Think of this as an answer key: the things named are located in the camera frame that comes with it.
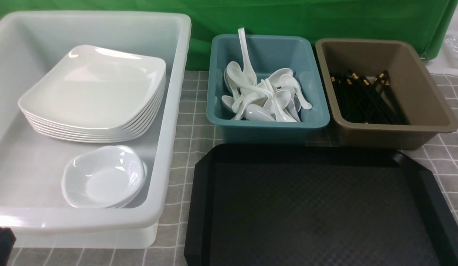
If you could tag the white ceramic soup spoon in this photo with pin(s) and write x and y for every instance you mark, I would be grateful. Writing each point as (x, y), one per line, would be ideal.
(243, 82)

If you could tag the large white square plate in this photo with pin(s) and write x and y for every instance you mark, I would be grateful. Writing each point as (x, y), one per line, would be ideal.
(95, 88)

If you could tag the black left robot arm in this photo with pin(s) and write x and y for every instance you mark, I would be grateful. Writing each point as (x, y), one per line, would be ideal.
(7, 241)

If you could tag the pile of white spoons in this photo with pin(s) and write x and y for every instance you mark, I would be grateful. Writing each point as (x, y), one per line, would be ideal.
(251, 105)

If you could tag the upright white spoon in bin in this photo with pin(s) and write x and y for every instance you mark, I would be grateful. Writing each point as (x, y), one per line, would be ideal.
(247, 67)

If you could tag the black serving tray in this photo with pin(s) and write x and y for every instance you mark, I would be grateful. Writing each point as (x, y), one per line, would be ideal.
(286, 205)

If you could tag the teal plastic bin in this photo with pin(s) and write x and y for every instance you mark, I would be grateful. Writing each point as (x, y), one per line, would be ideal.
(268, 53)

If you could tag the stacked small white bowls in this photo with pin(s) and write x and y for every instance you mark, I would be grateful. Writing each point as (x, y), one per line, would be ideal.
(109, 177)

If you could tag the pile of black chopsticks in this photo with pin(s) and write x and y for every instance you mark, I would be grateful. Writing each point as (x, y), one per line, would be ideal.
(364, 101)

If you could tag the stack of white square plates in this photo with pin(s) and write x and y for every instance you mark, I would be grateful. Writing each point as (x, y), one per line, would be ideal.
(132, 130)

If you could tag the brown plastic bin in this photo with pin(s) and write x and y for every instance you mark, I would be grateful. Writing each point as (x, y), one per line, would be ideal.
(417, 93)

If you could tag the large translucent white bin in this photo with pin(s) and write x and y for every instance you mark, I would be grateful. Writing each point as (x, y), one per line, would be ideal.
(31, 43)

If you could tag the green backdrop cloth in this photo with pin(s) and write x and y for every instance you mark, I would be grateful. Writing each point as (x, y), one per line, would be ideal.
(420, 23)

